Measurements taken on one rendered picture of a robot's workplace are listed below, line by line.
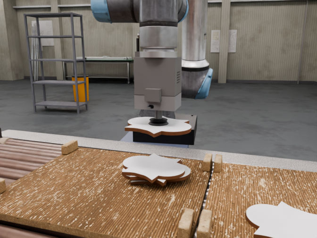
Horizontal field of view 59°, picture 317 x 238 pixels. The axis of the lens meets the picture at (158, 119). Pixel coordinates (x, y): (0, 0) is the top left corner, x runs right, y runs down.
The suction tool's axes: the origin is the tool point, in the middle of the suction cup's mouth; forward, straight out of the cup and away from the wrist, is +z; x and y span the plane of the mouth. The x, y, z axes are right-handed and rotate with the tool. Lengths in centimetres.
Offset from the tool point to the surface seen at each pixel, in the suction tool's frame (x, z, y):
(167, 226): -16.2, 11.7, 6.1
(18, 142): 18, 14, -54
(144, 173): -4.7, 8.4, -1.6
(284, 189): 3.0, 11.8, 26.5
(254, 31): 1075, -77, 58
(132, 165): -1.5, 8.4, -5.5
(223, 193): -2.4, 11.7, 14.4
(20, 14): 979, -157, -877
